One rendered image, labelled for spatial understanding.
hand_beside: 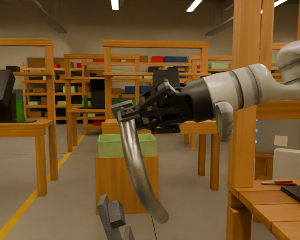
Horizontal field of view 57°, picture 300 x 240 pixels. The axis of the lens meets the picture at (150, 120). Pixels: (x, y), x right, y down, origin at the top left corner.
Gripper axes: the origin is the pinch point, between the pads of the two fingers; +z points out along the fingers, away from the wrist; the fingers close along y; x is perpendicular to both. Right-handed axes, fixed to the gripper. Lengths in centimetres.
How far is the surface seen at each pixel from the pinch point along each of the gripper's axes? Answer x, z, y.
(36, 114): -661, 441, -648
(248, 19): -67, -51, -40
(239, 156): -25, -33, -79
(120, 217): 15.1, 5.3, -4.6
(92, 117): -624, 256, -707
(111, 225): 15.8, 7.3, -5.3
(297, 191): -6, -51, -86
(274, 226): 10, -31, -65
